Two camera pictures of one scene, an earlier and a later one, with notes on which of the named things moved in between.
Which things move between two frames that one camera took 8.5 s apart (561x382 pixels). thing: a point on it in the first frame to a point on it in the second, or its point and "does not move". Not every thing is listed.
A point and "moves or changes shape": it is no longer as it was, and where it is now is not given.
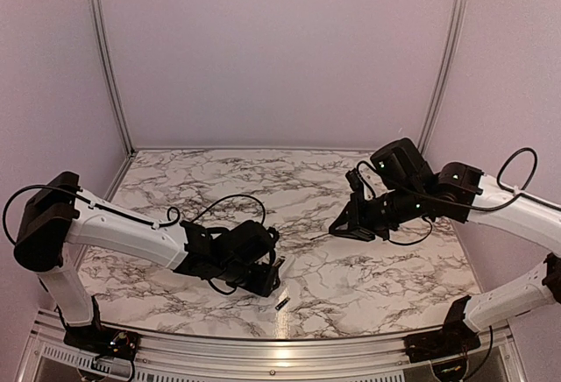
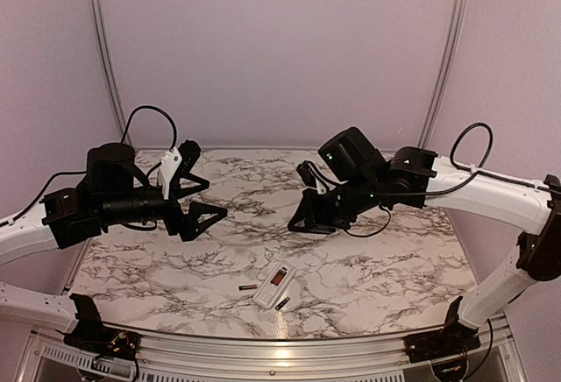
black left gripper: [265, 286] to [188, 227]
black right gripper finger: [349, 219] to [304, 215]
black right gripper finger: [357, 234] to [317, 229]
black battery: [280, 305] does not move
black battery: [279, 263] moves or changes shape
